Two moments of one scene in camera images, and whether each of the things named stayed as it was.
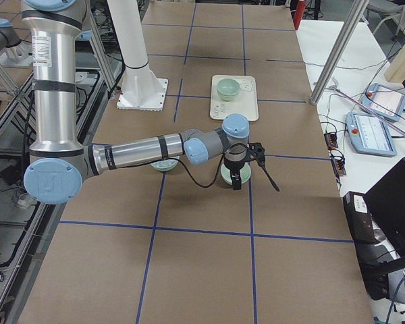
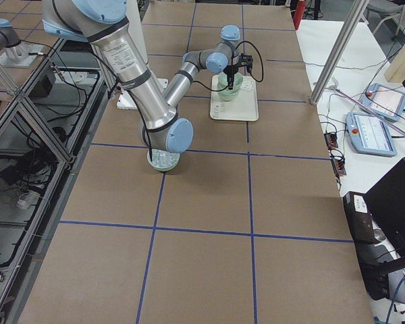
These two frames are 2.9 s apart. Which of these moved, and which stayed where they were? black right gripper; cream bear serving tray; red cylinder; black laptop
Moved: black right gripper
Stayed: red cylinder; black laptop; cream bear serving tray
